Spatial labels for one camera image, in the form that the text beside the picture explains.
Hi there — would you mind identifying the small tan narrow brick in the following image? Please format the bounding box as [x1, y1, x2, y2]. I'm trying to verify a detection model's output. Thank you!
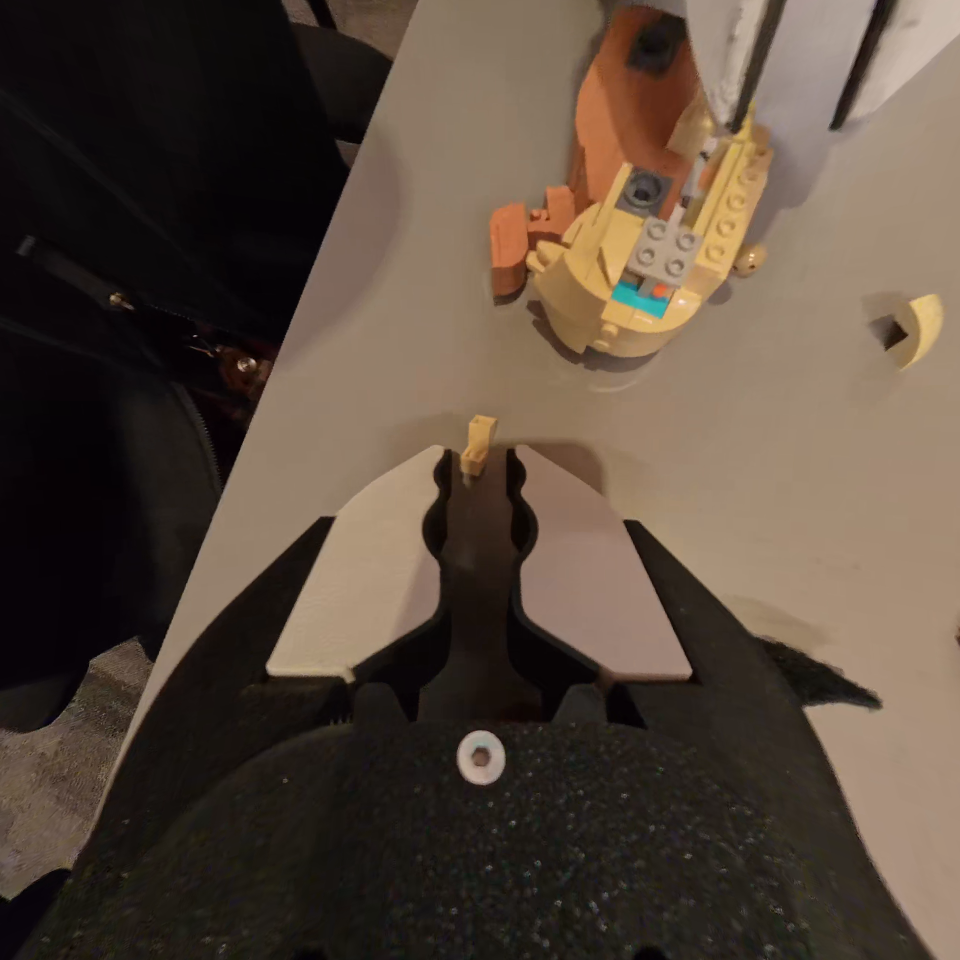
[459, 414, 500, 483]

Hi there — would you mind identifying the grey desk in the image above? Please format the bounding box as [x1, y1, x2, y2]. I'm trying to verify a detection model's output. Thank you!
[97, 0, 960, 960]

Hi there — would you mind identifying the tan and brown brick model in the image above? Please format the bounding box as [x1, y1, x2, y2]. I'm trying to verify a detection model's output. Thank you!
[489, 6, 775, 355]

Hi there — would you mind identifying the tan curved brick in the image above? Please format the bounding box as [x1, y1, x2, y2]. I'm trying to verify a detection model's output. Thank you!
[870, 294, 945, 370]

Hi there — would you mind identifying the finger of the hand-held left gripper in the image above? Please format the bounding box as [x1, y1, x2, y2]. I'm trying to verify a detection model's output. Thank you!
[757, 0, 960, 132]
[682, 0, 786, 140]

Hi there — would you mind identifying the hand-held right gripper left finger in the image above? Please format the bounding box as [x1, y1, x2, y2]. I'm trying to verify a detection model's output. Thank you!
[266, 444, 455, 680]

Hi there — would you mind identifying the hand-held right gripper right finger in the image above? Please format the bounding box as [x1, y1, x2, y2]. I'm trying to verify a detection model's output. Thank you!
[506, 444, 695, 684]

